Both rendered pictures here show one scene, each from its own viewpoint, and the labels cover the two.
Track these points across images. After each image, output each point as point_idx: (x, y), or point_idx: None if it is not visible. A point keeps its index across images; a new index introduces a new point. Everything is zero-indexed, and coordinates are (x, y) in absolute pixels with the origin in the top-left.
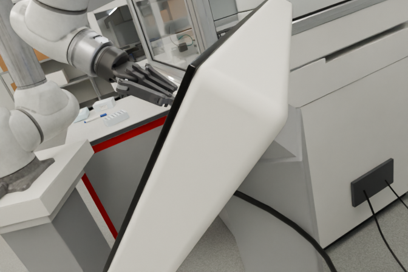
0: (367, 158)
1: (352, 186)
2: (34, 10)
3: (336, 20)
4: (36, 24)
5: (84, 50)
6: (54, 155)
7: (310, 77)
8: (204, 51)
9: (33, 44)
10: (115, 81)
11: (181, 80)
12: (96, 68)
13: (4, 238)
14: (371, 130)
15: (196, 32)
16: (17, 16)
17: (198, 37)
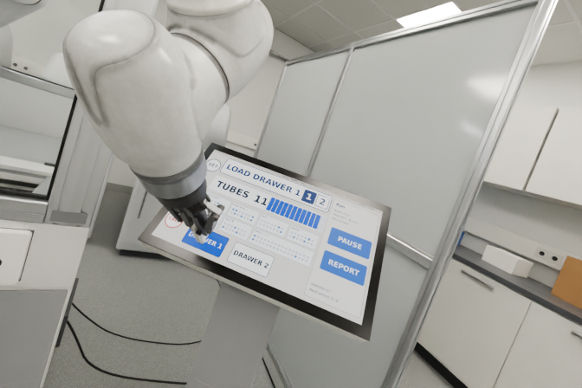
0: (74, 282)
1: (65, 320)
2: (216, 87)
3: None
4: (206, 106)
5: (205, 162)
6: None
7: (99, 198)
8: (93, 161)
9: (175, 128)
10: (206, 206)
11: None
12: (197, 189)
13: None
14: (83, 250)
15: (87, 132)
16: (182, 65)
17: (87, 140)
